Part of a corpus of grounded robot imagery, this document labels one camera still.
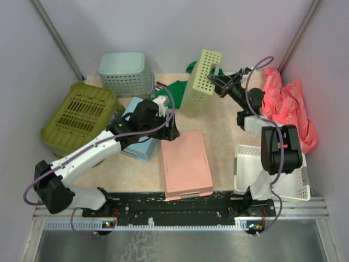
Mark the white slotted cable duct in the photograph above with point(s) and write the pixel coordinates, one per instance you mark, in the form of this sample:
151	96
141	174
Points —
101	225

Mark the green shirt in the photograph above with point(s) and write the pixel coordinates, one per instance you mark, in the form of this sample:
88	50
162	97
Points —
177	88

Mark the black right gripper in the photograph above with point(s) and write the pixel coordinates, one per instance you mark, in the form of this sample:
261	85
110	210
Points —
223	85

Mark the brown striped sock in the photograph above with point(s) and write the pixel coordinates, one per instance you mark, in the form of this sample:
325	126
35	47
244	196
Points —
151	94

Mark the white plastic basket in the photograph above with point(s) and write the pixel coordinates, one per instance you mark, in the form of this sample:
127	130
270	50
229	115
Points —
293	187

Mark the light blue shallow basket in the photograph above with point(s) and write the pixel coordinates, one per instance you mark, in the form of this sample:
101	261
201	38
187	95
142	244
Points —
146	147

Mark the light blue laundry basket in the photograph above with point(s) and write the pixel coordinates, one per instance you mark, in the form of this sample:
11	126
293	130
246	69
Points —
128	74

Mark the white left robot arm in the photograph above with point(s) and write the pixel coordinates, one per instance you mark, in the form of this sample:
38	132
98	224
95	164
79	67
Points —
54	183

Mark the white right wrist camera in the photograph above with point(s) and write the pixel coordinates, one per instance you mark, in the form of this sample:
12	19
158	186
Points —
244	72

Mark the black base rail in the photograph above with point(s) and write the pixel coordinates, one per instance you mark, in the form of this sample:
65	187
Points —
219	208

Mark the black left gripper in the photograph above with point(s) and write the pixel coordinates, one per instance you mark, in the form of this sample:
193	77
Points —
171	132

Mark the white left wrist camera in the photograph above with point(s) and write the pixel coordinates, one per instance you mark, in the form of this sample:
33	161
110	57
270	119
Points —
162	102

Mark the olive green laundry basket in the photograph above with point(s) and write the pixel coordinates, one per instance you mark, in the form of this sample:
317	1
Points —
84	113

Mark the pink plastic bag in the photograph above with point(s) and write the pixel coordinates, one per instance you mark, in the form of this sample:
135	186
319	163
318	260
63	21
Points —
285	105

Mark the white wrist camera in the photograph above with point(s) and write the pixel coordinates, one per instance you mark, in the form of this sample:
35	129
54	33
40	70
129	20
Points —
244	72
162	102

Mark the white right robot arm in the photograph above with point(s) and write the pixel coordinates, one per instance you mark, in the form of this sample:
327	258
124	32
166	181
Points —
280	151

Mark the pink plastic basket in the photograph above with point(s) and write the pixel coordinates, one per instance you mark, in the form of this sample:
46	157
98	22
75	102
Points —
186	167

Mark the light green plastic basket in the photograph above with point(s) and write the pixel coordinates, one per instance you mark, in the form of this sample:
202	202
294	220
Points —
199	88

